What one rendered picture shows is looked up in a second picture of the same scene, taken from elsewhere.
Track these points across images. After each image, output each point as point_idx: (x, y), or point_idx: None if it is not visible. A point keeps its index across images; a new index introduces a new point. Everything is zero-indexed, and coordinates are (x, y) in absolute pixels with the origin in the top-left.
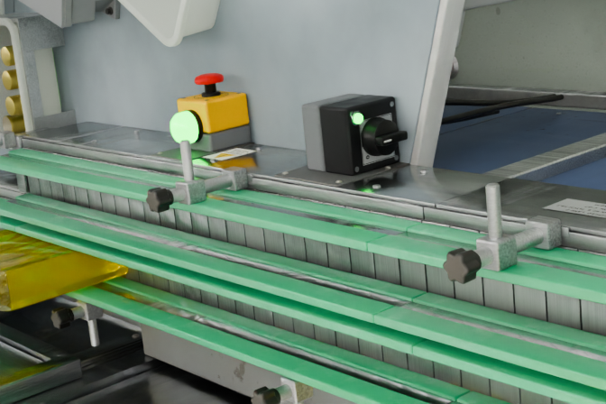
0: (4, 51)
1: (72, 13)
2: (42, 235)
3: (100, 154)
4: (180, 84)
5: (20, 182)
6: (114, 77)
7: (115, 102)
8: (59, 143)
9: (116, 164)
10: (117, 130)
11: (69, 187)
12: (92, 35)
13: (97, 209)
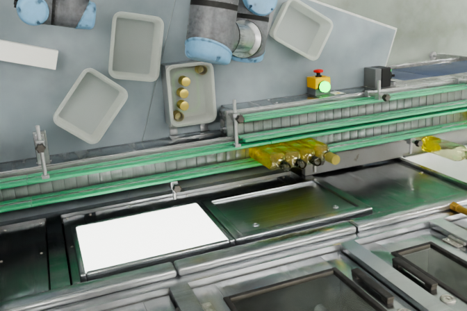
0: (185, 79)
1: None
2: (293, 138)
3: (292, 104)
4: (285, 78)
5: (230, 132)
6: (242, 82)
7: (241, 93)
8: (263, 107)
9: (303, 105)
10: (256, 101)
11: (268, 123)
12: (228, 66)
13: (286, 127)
